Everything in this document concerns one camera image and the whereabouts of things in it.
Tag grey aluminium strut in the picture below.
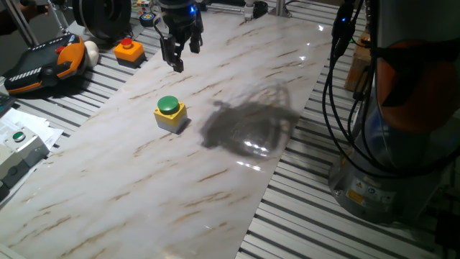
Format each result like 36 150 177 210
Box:
5 0 40 47

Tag grey box with green button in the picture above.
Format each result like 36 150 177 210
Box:
3 125 50 167

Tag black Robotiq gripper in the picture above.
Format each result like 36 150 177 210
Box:
157 0 204 73

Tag thin metal rod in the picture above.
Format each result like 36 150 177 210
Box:
46 0 69 35

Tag white round object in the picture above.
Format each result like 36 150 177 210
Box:
83 40 100 68

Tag round black blue disc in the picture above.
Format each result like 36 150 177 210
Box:
139 12 157 28

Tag yellow box with green button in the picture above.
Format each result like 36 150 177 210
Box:
153 95 188 135

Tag marble pattern sheet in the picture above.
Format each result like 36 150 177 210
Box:
0 12 334 259

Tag black orange teach pendant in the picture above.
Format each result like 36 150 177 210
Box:
2 32 87 95

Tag black keyboard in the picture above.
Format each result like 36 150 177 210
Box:
0 92 17 118

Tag black filament spool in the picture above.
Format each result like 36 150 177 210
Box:
71 0 132 40

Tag white paper sheets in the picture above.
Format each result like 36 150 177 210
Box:
0 106 65 150

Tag orange box with red button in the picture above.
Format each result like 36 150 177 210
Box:
114 37 147 68

